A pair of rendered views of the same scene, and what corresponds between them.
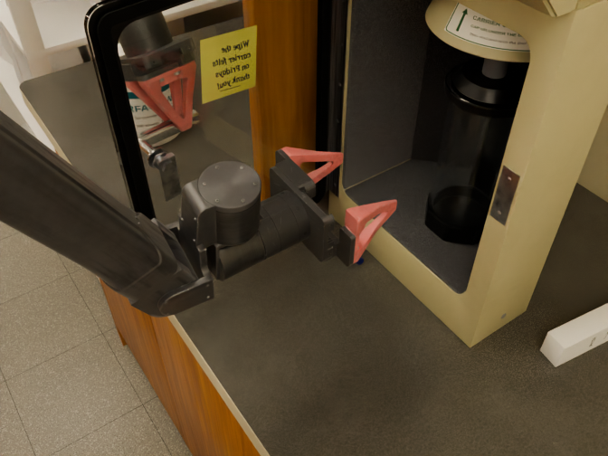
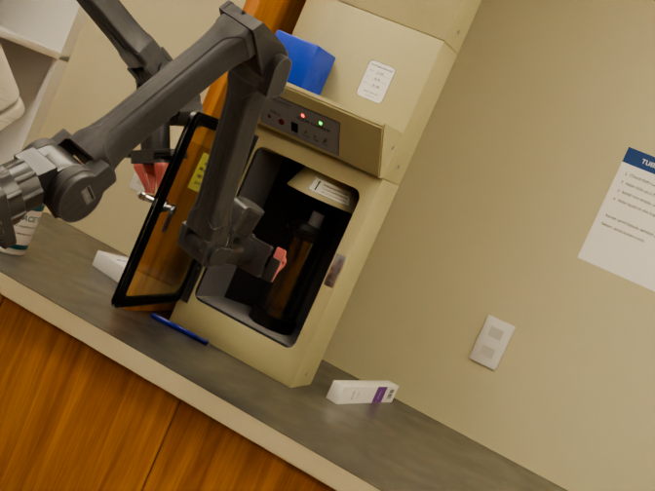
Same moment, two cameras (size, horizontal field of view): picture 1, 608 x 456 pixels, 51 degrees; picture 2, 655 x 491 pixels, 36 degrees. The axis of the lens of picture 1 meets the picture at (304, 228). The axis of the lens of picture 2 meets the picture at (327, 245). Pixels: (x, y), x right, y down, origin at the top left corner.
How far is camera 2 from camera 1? 1.53 m
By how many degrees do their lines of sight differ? 49
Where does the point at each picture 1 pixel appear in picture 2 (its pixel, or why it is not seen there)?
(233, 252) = (235, 245)
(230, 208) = (257, 210)
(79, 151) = not seen: outside the picture
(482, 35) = (327, 193)
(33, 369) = not seen: outside the picture
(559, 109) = (366, 226)
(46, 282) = not seen: outside the picture
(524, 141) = (351, 239)
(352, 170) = (204, 283)
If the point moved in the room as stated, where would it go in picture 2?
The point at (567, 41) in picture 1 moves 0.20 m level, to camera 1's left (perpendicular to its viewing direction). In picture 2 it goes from (377, 191) to (299, 158)
